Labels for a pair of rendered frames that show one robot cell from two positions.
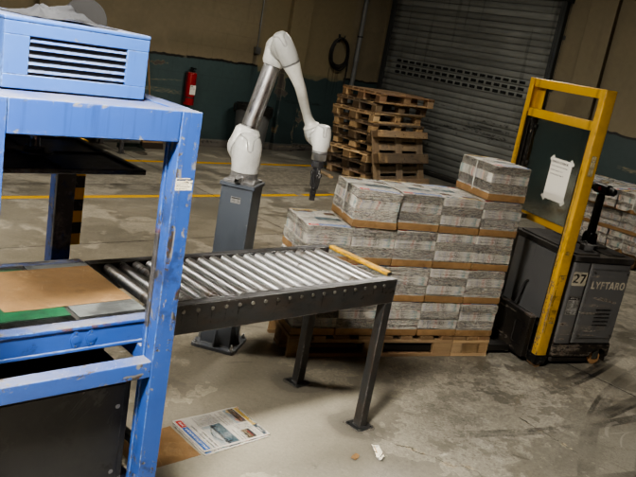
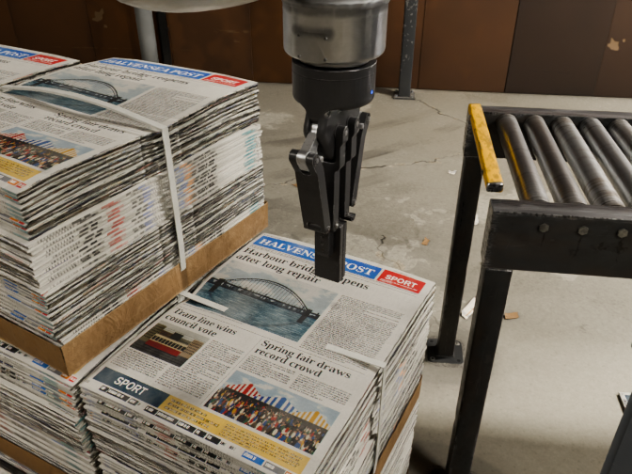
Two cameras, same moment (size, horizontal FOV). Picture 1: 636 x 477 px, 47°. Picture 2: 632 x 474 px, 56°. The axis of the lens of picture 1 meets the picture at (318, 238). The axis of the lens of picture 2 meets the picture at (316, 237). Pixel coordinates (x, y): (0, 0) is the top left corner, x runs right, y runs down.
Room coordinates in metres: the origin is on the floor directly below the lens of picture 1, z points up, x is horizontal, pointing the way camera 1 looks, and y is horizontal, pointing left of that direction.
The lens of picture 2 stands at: (4.59, 0.49, 1.31)
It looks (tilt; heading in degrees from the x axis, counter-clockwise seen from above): 32 degrees down; 232
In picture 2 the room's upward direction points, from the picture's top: straight up
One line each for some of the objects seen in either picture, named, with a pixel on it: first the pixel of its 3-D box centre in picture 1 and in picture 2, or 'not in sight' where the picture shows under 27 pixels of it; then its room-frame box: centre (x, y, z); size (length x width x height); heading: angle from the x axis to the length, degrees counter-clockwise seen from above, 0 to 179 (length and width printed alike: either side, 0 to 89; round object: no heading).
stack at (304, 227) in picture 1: (371, 284); (83, 426); (4.46, -0.39, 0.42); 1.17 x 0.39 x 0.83; 114
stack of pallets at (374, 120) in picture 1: (378, 133); not in sight; (11.27, -0.63, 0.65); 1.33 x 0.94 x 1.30; 138
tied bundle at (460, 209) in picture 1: (446, 209); not in sight; (4.63, -0.78, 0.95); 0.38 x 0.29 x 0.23; 23
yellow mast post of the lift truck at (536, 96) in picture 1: (509, 201); not in sight; (5.23, -1.31, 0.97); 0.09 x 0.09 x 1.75; 24
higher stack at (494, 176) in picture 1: (474, 256); not in sight; (4.75, -1.05, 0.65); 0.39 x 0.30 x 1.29; 24
